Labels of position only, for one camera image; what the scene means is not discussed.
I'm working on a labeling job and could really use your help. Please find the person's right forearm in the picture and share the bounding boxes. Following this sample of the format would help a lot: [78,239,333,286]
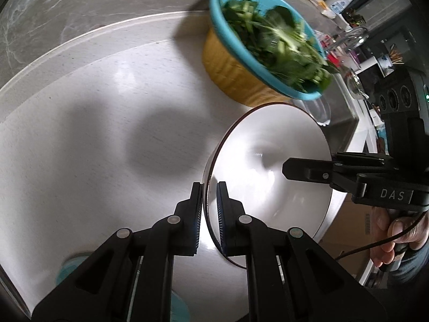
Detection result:
[397,243,429,297]

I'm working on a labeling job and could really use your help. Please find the white dark-rimmed bowl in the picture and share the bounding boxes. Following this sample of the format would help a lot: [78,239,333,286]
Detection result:
[203,102,346,269]

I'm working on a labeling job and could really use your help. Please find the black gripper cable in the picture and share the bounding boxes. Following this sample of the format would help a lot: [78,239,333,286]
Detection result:
[335,213,429,261]

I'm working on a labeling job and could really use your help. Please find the clear glass bowl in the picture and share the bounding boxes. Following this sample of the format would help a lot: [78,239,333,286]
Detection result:
[302,96,333,127]

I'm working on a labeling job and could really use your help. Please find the white toothpick holder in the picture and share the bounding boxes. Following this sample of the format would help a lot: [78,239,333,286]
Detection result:
[379,50,407,76]

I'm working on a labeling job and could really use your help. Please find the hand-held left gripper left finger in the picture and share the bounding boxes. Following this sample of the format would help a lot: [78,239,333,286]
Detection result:
[32,181,205,322]

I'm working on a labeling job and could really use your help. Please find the brown cardboard box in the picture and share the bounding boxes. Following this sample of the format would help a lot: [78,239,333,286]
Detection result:
[319,195,379,276]

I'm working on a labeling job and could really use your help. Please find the stainless steel sink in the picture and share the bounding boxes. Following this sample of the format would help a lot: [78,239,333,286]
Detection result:
[327,84,361,155]

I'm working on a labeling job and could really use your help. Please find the person's right hand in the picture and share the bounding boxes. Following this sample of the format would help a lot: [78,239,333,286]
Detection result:
[370,206,429,269]

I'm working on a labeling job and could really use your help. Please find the teal plastic colander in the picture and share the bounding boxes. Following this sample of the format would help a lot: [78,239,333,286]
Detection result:
[209,0,332,101]

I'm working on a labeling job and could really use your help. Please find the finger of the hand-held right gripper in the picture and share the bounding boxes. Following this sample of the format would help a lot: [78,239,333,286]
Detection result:
[282,157,336,184]

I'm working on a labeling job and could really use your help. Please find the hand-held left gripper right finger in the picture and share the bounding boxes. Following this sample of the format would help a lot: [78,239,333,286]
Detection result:
[215,180,378,322]

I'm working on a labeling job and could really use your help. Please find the yellow woven basket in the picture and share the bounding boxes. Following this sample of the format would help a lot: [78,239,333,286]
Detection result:
[202,28,292,108]

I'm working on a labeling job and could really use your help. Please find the green leafy vegetables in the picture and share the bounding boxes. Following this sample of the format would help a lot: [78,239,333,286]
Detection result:
[221,0,339,93]

